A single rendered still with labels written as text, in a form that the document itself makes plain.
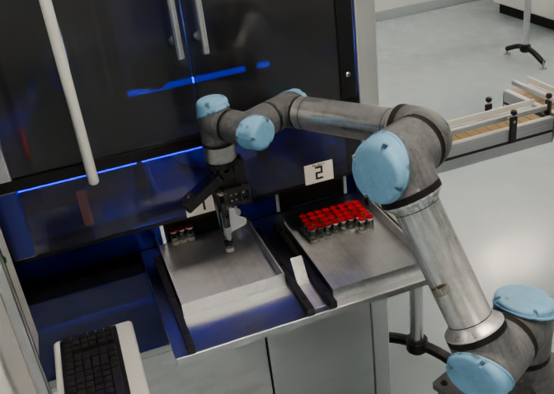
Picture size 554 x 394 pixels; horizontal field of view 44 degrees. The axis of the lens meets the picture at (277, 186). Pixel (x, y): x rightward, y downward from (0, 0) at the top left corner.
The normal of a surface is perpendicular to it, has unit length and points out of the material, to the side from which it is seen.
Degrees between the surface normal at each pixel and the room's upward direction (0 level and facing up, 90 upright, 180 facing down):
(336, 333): 90
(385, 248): 0
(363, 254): 0
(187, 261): 0
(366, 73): 90
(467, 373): 97
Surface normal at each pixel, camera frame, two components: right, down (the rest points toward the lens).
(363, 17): 0.33, 0.41
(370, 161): -0.72, 0.29
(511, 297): -0.02, -0.92
